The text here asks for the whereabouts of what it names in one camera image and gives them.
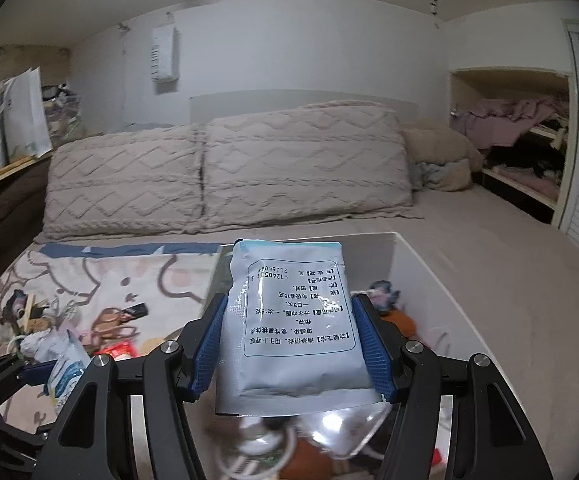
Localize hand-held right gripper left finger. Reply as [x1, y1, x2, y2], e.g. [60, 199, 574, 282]
[37, 294, 230, 480]

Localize closet shelf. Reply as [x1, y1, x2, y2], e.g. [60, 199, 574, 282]
[447, 69, 573, 226]

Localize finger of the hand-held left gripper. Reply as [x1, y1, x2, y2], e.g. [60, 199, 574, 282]
[0, 356, 59, 402]
[0, 385, 54, 461]

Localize white storage box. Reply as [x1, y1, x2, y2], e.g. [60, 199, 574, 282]
[190, 231, 514, 480]

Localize orange pouch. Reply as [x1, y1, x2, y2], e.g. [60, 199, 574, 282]
[382, 310, 417, 341]

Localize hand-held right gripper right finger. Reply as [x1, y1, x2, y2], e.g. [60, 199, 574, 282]
[350, 293, 555, 480]

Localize light blue cloth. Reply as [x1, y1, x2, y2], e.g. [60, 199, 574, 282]
[414, 160, 457, 188]

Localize beige textured pillow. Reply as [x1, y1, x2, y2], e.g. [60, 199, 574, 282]
[44, 124, 208, 241]
[202, 101, 425, 233]

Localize crocheted yarn item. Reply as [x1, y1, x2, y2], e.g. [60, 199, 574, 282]
[367, 281, 401, 311]

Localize colourful clutter pile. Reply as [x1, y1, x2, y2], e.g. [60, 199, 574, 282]
[42, 82, 88, 148]

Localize beige plush cushion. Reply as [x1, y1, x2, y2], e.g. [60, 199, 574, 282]
[402, 120, 484, 192]

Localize brown blanket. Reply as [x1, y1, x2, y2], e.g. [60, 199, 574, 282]
[0, 160, 50, 291]

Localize black ceiling hooks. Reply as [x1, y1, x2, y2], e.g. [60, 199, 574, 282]
[422, 0, 445, 28]

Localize wooden shelf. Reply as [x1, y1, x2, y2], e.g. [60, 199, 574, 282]
[0, 155, 50, 196]

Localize printed blanket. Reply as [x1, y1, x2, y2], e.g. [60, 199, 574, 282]
[0, 241, 225, 431]

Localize white blue medicine sachet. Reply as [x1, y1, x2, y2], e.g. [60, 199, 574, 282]
[214, 239, 393, 417]

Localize red packet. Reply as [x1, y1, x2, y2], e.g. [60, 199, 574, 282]
[100, 339, 138, 361]

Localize transparent plastic pack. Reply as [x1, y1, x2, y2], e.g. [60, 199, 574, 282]
[299, 400, 393, 461]

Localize white wall hanging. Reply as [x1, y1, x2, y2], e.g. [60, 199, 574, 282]
[151, 24, 179, 82]

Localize pink clothes pile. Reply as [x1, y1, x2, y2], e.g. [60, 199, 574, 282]
[452, 97, 570, 151]

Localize dark clothes pile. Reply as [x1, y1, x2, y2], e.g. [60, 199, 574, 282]
[489, 132, 567, 181]

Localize white paper bag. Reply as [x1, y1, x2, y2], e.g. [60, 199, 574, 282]
[0, 66, 53, 160]

